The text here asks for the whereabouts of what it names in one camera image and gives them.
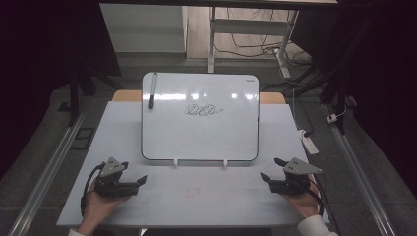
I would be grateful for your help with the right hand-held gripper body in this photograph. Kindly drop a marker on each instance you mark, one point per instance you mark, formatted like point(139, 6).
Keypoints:
point(293, 185)

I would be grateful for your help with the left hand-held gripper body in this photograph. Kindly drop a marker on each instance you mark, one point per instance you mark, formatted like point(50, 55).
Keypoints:
point(114, 188)

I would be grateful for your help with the white whiteboard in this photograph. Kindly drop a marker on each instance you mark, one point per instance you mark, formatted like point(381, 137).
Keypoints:
point(200, 137)

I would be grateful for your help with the white marker pen black cap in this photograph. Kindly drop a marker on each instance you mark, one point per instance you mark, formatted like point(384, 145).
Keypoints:
point(153, 88)

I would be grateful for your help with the person's right hand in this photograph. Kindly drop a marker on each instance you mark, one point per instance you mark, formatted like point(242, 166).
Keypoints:
point(306, 205)

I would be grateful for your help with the person's left hand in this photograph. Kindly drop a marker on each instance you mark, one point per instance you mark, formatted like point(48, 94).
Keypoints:
point(96, 208)

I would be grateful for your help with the white whiteboard clip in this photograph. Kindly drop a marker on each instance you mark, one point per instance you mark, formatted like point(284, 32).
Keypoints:
point(225, 163)
point(175, 163)

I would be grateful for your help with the black floor plate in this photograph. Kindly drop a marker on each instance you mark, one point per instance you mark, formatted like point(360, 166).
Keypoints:
point(82, 138)

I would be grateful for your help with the small white adapter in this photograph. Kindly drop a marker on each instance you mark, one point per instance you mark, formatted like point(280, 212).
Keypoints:
point(331, 118)

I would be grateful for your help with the wooden board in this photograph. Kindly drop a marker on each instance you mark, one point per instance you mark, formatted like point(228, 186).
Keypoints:
point(126, 96)

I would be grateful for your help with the white cabinet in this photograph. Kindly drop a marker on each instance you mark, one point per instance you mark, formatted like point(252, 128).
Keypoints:
point(144, 29)

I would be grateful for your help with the dark curtain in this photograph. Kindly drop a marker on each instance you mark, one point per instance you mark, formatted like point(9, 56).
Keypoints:
point(380, 65)
point(39, 49)

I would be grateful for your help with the metal floor rail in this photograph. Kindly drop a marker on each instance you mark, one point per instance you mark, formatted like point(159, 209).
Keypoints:
point(360, 170)
point(49, 170)

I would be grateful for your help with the white desk frame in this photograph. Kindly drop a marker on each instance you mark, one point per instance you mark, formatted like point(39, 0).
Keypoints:
point(249, 27)

